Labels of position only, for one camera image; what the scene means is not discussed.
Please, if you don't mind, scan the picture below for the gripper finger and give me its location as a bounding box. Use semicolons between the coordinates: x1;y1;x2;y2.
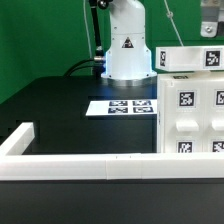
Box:
200;0;222;38

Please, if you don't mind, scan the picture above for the small white cabinet top box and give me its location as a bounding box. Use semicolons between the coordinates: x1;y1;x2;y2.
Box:
155;45;224;72

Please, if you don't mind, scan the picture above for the white cabinet body box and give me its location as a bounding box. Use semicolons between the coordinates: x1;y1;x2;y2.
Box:
157;72;224;153

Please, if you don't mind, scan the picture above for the white cabinet door panel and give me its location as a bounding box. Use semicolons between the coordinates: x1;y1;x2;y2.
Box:
205;73;224;152
157;75;207;153

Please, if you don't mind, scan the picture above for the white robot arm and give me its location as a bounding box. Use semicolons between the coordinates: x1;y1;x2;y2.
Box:
102;0;224;81

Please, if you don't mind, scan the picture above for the black cable bundle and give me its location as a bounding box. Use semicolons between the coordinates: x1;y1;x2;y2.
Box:
64;56;107;78

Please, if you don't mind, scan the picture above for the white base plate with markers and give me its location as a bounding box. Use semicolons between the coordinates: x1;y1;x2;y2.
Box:
86;99;157;116

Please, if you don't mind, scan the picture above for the thin white cable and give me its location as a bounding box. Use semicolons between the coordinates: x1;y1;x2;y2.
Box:
83;0;94;76

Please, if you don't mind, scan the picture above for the white U-shaped frame wall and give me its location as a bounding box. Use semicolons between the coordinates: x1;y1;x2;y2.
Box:
0;122;224;181

